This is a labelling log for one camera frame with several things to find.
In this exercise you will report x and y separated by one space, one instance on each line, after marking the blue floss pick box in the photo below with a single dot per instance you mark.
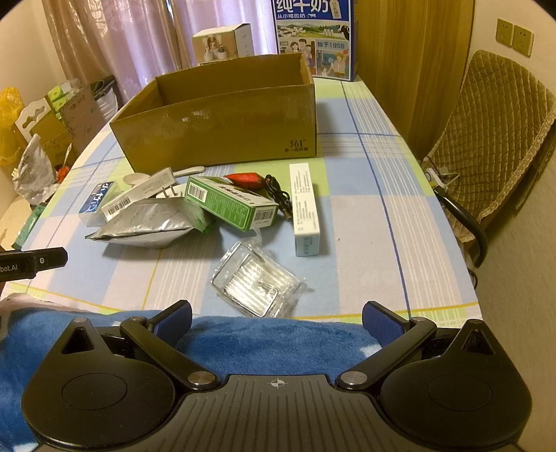
97 202

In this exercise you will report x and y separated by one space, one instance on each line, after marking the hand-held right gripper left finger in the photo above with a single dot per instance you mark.
173 319

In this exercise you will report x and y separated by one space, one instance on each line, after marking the quilted chair cover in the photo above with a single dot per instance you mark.
491 130

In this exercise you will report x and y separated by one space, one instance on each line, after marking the lilac sheer curtain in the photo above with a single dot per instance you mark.
195 17

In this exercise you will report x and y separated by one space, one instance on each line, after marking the black curved bar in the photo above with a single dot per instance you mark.
481 247

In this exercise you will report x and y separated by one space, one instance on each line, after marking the silver foil pouch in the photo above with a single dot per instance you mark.
143 224

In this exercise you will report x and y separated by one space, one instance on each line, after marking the wooden door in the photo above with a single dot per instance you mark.
412 52

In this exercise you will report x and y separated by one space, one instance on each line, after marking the beige curtain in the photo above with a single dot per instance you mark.
78 34

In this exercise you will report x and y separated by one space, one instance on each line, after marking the brown cardboard box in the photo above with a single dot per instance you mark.
217 130

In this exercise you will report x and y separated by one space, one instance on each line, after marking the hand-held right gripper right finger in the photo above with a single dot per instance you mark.
382 321

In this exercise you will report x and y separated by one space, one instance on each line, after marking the white product box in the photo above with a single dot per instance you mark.
217 43

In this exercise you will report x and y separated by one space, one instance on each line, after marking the blue fleece cloth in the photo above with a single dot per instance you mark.
260 343

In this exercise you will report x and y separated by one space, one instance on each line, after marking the beige wall socket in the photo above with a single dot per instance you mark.
523 40
504 31

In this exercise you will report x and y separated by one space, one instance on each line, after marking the green white medicine box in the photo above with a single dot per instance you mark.
226 204

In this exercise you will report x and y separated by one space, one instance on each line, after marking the long white barcode box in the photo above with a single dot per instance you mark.
130 197

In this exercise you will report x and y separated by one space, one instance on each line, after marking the yellow plastic bag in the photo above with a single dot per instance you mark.
8 130

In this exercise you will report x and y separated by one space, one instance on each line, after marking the white plastic bag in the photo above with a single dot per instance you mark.
32 169

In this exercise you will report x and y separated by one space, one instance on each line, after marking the white power strip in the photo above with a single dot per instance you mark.
438 177

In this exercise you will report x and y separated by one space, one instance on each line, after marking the green tissue pack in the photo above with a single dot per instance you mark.
61 98

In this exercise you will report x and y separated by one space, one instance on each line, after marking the brown cardboard carton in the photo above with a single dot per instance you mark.
78 117

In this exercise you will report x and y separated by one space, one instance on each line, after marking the red snack packet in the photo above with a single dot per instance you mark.
243 179

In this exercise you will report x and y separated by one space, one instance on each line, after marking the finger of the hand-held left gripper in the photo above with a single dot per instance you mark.
52 257

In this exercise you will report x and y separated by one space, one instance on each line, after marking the green packaged box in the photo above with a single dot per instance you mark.
29 226

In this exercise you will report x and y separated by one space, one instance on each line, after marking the clear plastic packet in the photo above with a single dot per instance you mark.
252 282

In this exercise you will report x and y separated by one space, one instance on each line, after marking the black white shopping bag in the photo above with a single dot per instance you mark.
106 100

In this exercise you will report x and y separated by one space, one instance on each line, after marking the blue milk carton box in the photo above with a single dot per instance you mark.
317 39

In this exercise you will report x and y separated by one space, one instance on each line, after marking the white plastic spoon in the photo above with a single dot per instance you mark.
191 170

